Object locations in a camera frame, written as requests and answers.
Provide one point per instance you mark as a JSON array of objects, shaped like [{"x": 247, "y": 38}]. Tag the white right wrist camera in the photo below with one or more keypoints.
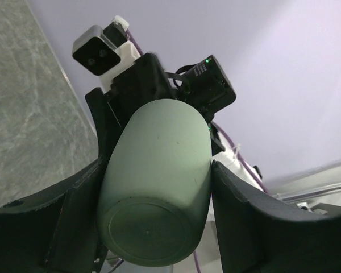
[{"x": 107, "y": 52}]

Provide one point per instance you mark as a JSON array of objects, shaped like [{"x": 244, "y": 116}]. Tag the light green cup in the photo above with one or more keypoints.
[{"x": 156, "y": 190}]

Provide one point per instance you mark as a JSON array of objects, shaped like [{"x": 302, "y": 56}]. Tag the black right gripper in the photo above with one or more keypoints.
[{"x": 203, "y": 85}]

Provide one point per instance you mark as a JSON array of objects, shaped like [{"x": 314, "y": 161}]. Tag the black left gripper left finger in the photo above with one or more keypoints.
[{"x": 54, "y": 230}]

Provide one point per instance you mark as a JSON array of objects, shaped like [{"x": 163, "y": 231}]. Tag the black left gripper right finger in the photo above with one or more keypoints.
[{"x": 259, "y": 233}]

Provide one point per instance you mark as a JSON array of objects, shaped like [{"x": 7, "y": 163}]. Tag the aluminium front rail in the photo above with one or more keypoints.
[{"x": 312, "y": 189}]

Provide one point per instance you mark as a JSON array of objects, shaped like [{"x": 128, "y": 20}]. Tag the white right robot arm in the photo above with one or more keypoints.
[{"x": 220, "y": 142}]

